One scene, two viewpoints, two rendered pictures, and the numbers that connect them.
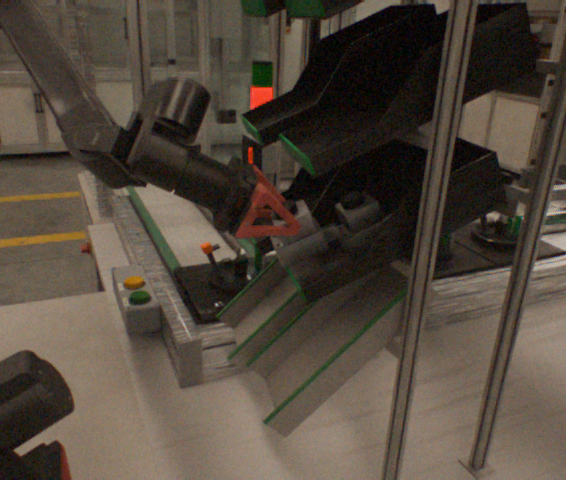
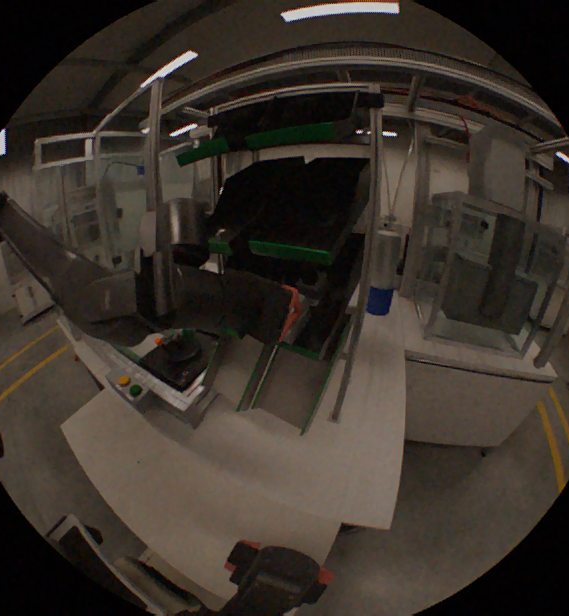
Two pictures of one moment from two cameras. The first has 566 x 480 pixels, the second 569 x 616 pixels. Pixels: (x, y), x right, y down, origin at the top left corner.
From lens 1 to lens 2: 0.45 m
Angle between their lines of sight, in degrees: 38
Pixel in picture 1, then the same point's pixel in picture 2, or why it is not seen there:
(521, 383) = not seen: hidden behind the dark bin
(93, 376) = (143, 447)
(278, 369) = (268, 399)
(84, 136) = (91, 302)
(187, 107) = (199, 227)
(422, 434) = not seen: hidden behind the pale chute
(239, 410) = (236, 424)
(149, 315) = (147, 398)
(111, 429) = (183, 474)
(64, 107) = (55, 276)
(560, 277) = not seen: hidden behind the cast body
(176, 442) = (223, 461)
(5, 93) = (19, 293)
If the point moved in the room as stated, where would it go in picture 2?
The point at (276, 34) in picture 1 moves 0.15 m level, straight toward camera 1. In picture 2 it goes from (156, 198) to (166, 194)
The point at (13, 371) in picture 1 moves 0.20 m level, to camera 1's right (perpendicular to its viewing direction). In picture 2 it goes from (286, 595) to (424, 441)
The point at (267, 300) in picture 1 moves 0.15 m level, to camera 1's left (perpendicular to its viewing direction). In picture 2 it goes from (225, 360) to (174, 385)
